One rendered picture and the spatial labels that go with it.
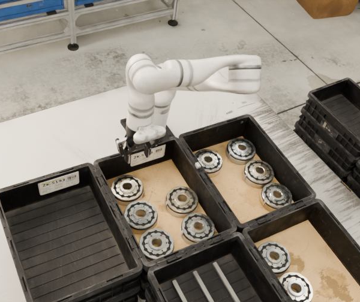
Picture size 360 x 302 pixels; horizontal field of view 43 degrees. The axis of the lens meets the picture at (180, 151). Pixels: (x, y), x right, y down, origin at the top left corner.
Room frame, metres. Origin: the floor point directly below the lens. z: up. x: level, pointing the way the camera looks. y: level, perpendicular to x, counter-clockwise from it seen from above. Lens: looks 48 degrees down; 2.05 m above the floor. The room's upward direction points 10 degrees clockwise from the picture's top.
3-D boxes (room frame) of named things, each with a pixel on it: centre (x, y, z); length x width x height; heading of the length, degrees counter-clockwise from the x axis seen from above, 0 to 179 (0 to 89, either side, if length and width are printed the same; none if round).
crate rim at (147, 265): (0.81, 0.03, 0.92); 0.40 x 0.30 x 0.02; 35
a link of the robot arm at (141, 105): (0.88, 0.13, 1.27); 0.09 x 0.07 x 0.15; 32
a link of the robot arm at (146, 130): (0.86, 0.11, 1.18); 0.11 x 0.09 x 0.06; 36
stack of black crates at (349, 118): (1.77, -0.82, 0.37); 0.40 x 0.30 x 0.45; 39
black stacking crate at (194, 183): (0.81, 0.03, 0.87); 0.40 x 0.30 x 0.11; 35
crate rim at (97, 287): (0.64, 0.27, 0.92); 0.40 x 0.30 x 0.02; 35
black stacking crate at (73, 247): (0.64, 0.27, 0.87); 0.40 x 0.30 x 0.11; 35
